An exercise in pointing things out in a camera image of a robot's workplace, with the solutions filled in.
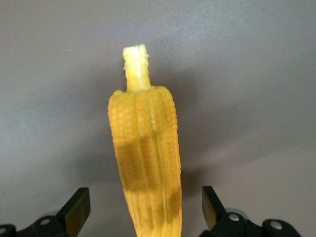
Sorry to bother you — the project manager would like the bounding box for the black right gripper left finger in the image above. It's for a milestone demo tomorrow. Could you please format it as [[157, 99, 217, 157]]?
[[0, 187, 91, 237]]

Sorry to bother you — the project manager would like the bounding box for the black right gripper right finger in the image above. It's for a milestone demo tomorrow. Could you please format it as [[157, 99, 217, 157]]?
[[199, 185, 304, 237]]

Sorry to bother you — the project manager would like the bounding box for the yellow corn cob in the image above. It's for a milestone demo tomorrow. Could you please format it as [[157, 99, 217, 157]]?
[[108, 43, 183, 237]]

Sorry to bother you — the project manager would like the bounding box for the large table cover mat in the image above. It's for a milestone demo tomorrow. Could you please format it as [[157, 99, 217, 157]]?
[[0, 0, 316, 237]]

